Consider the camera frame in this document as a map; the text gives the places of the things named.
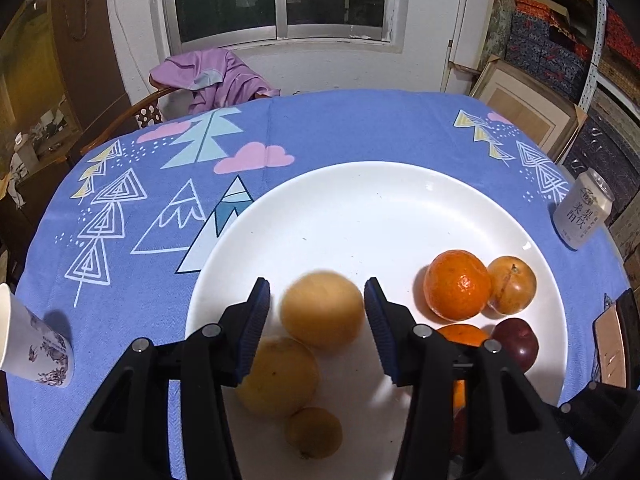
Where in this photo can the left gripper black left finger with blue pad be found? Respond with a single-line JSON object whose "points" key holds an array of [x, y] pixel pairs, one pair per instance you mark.
{"points": [[123, 432]]}

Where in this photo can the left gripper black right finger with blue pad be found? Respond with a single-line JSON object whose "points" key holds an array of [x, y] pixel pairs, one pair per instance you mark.
{"points": [[510, 432]]}

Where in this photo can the large yellow round fruit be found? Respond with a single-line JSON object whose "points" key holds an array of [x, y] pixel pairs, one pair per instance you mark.
{"points": [[323, 310]]}

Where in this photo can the dark red plum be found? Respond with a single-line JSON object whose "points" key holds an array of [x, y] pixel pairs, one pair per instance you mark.
{"points": [[519, 340]]}

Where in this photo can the white paper cup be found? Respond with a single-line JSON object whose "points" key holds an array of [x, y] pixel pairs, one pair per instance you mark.
{"points": [[29, 348]]}

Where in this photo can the orange persimmon-like fruit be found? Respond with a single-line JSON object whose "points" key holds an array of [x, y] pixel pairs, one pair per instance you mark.
{"points": [[513, 285]]}

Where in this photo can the yellow fruit middle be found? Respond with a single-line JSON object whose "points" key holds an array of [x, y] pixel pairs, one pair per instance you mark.
{"points": [[283, 378]]}

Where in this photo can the small yellow fruit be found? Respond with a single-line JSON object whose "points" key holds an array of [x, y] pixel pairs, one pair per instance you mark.
{"points": [[314, 433]]}

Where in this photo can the beige drink can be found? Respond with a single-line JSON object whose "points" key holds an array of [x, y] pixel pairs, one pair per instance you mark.
{"points": [[583, 209]]}

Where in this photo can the framed picture leaning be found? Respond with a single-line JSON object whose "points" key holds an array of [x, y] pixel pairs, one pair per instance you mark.
{"points": [[550, 120]]}

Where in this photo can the wooden chair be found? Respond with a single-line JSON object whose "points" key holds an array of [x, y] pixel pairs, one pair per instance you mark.
{"points": [[145, 113]]}

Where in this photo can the pink cloth garment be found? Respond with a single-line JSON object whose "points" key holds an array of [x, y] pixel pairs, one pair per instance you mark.
{"points": [[216, 78]]}

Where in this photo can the shelf with stacked boxes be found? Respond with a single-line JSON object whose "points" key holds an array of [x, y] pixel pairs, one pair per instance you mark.
{"points": [[578, 49]]}

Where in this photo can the window with metal frame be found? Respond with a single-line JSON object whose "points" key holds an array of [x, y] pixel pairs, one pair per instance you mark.
{"points": [[202, 24]]}

